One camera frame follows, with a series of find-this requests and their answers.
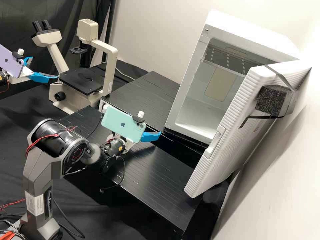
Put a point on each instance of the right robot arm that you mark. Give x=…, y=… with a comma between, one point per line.
x=37, y=162

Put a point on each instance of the incubator door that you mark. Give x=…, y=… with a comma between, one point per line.
x=225, y=150

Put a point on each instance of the left wrist camera phone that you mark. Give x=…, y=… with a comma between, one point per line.
x=10, y=62

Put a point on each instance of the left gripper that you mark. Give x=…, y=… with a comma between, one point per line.
x=27, y=71

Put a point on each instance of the black platform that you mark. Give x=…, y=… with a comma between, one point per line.
x=140, y=95
x=155, y=175

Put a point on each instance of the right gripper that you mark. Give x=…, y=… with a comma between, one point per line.
x=128, y=146

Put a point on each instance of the right wrist camera phone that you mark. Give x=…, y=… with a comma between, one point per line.
x=117, y=123

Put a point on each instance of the white incubator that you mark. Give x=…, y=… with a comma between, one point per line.
x=190, y=75

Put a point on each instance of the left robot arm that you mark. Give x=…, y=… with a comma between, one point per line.
x=3, y=78

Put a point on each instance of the cream microscope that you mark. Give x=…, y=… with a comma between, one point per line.
x=75, y=100

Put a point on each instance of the wrist camera phone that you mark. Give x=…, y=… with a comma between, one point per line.
x=10, y=62
x=117, y=123

